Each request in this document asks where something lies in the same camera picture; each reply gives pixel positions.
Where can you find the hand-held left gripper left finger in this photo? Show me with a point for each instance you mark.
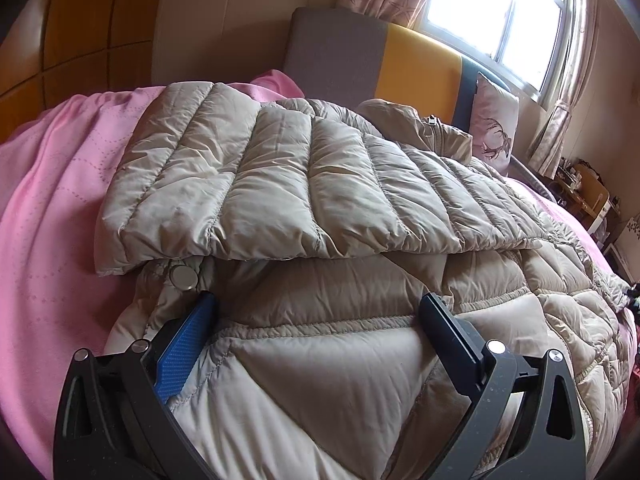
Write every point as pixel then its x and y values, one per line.
pixel 182 347

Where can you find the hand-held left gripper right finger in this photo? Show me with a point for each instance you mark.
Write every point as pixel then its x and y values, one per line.
pixel 452 327

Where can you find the beige quilted puffer jacket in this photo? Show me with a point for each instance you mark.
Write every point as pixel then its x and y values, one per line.
pixel 300 160

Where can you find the cluttered wooden side table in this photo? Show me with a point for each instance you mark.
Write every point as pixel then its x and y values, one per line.
pixel 592 195

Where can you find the pink bed blanket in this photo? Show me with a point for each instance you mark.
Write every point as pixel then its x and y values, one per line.
pixel 55 200

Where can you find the deer print pillow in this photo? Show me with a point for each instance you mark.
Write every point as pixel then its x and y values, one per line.
pixel 492 125

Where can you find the grey yellow blue headboard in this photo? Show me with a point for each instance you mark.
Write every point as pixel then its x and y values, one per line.
pixel 415 60

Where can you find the window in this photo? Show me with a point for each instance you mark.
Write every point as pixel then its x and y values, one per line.
pixel 500 5

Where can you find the wooden wardrobe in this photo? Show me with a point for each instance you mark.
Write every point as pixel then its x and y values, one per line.
pixel 75 25

